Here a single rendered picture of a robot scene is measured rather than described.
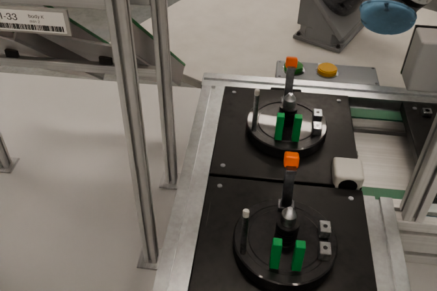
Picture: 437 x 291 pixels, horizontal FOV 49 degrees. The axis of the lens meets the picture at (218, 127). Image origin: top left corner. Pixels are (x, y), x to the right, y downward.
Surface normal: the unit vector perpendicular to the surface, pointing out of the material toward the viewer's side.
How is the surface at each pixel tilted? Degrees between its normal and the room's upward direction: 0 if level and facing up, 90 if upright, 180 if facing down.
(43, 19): 90
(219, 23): 0
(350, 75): 0
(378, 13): 119
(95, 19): 0
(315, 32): 90
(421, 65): 90
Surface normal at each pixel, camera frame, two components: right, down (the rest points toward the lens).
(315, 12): -0.56, 0.54
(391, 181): 0.01, -0.76
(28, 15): -0.11, 0.65
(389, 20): -0.22, 0.92
